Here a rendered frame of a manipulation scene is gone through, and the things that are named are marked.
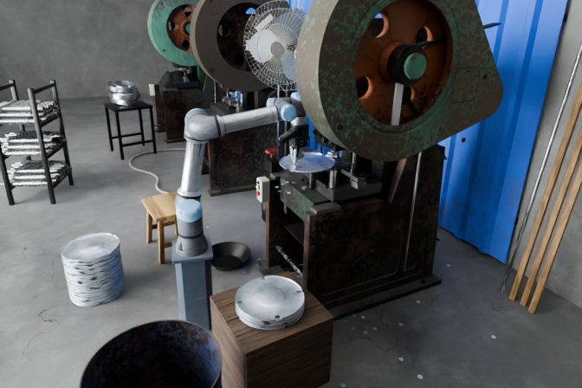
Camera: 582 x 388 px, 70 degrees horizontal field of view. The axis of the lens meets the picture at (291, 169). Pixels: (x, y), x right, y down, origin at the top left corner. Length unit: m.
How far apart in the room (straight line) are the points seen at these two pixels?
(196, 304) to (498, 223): 1.96
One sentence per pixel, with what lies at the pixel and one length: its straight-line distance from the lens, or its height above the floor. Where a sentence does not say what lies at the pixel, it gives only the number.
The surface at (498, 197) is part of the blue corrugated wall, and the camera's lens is 2.98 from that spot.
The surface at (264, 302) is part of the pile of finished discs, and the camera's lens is 1.79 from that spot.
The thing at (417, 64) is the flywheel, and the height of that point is 1.34.
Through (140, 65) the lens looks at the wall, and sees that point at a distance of 8.51.
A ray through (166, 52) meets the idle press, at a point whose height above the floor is 1.08.
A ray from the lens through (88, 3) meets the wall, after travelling 8.39.
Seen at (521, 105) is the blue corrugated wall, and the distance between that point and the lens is 2.82.
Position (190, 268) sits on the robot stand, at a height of 0.40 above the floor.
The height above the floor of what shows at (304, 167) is 0.78.
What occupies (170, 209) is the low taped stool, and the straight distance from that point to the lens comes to 2.76.
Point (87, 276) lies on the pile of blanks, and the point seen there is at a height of 0.18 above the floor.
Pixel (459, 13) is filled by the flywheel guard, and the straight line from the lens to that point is 1.94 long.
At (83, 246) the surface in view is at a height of 0.29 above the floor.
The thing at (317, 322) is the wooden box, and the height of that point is 0.35.
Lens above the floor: 1.52
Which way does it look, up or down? 21 degrees down
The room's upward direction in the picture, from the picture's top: 1 degrees clockwise
